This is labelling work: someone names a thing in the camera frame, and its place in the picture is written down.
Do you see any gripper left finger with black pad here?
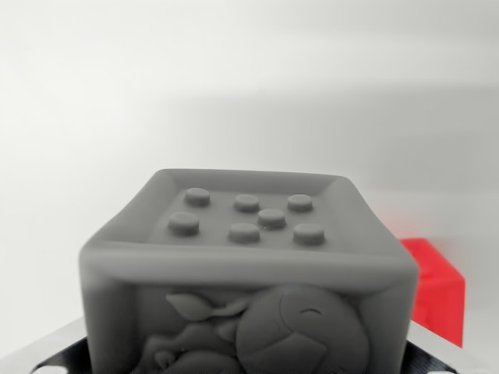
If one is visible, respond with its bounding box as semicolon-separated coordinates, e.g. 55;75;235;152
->
0;314;94;374

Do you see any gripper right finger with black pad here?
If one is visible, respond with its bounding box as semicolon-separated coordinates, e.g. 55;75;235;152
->
401;319;499;374

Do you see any grey embossed rubber cube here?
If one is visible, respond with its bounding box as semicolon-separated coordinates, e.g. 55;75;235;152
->
78;168;420;374

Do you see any red embossed rubber cube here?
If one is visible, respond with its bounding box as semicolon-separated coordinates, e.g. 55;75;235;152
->
398;238;466;348

